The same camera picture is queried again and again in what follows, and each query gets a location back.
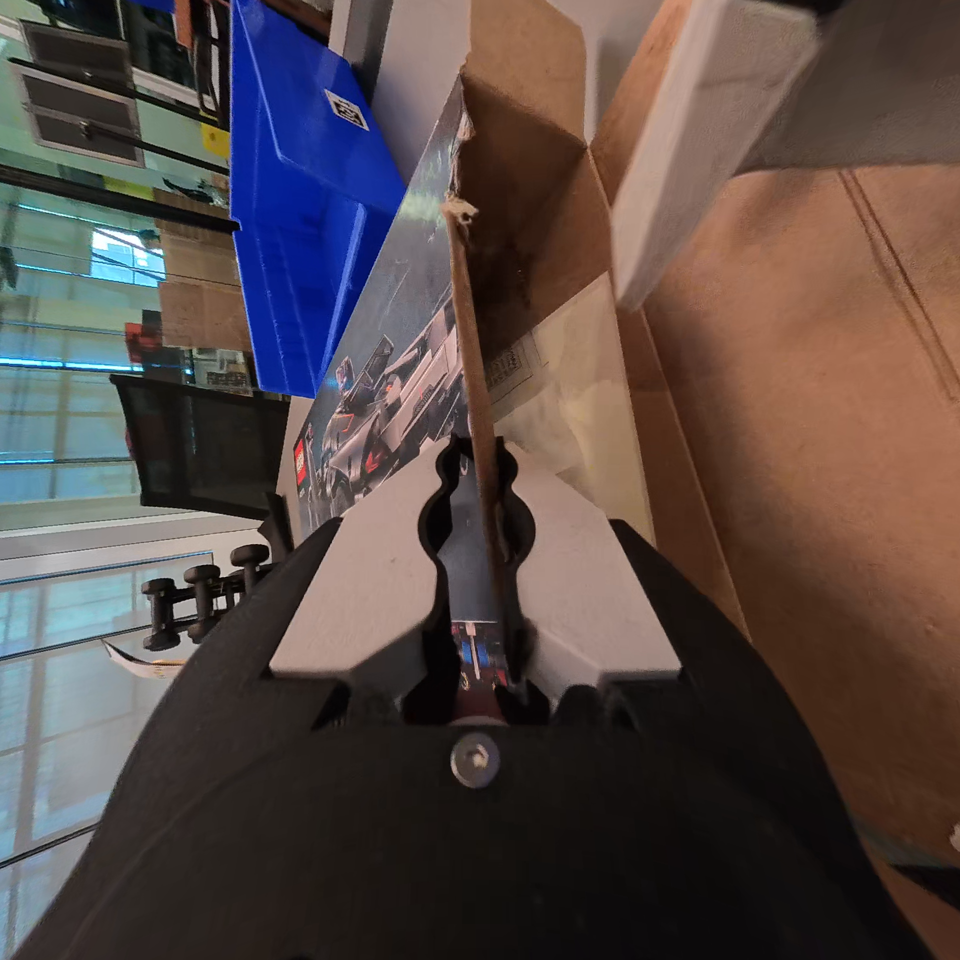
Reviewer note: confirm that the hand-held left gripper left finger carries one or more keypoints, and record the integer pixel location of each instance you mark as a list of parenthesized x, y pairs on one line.
[(352, 592)]

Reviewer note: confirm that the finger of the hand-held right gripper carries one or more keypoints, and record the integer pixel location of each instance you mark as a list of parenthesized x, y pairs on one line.
[(697, 150)]

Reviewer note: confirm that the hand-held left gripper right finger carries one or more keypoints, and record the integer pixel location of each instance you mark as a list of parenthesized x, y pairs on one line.
[(600, 600)]

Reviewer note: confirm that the printed cardboard lego box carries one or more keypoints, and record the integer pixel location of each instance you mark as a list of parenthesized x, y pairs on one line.
[(405, 315)]

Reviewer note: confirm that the white instruction booklet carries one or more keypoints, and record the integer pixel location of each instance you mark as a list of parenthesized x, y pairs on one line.
[(577, 390)]

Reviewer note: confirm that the black office chair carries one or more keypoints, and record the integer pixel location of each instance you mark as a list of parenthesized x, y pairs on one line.
[(195, 450)]

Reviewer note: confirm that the white paper tag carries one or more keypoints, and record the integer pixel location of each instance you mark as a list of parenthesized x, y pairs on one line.
[(139, 660)]

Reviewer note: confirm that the brown cardboard box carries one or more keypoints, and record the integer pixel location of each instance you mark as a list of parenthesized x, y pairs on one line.
[(202, 300)]

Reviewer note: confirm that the blue plastic bin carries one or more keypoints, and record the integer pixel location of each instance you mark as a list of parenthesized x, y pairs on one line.
[(300, 195)]

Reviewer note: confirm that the metal air vent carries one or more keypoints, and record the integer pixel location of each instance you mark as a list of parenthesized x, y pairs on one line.
[(75, 49), (82, 120)]

